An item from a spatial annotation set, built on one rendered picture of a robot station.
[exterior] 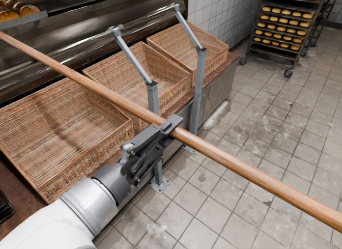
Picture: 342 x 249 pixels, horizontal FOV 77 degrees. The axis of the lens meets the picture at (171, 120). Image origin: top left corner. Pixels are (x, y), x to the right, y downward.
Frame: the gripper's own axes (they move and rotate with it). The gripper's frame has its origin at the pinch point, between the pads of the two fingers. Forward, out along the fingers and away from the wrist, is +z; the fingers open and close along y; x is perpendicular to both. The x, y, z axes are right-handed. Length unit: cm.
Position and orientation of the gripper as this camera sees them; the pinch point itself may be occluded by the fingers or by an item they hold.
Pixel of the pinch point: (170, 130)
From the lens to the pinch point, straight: 51.7
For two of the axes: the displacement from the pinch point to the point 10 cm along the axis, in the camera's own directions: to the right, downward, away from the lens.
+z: 6.1, -5.5, 5.8
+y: 0.0, 7.3, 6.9
